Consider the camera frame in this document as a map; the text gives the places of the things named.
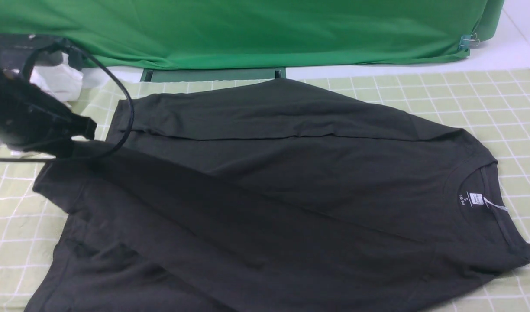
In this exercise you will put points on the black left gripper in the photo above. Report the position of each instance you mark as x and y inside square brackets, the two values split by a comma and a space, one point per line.
[33, 121]

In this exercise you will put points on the dark gray long-sleeve shirt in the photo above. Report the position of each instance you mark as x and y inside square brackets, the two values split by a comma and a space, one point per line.
[275, 197]

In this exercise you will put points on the crumpled white shirt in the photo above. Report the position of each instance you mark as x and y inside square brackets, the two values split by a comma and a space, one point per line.
[61, 82]

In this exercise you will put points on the green backdrop cloth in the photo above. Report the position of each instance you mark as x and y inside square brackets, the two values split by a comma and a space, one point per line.
[218, 34]

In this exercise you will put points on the blue binder clip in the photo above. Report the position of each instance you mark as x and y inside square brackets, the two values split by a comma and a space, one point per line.
[468, 41]

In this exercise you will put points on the light green checkered tablecloth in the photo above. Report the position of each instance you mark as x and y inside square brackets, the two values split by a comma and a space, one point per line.
[494, 106]

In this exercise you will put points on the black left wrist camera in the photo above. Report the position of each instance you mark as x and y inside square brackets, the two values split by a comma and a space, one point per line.
[20, 53]

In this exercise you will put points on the dark green metal frame base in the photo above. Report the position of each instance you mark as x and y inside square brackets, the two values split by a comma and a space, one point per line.
[166, 76]

